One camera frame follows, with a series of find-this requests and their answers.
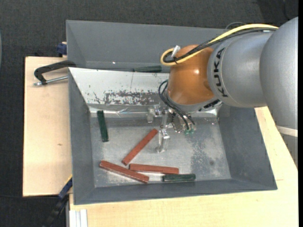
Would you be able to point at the pale flat board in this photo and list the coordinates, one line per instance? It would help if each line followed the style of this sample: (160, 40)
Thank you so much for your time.
(46, 131)

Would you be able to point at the grey metal bin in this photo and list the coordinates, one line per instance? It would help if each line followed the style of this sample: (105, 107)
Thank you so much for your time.
(203, 150)

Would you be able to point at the dark green flat block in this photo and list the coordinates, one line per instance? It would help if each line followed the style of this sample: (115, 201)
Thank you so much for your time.
(102, 126)
(179, 177)

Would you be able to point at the red-brown flat block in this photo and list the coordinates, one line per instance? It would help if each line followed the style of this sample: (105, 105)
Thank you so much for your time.
(139, 147)
(154, 168)
(123, 171)

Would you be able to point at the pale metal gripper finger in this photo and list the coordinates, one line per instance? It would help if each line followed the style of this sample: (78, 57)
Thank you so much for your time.
(150, 115)
(161, 142)

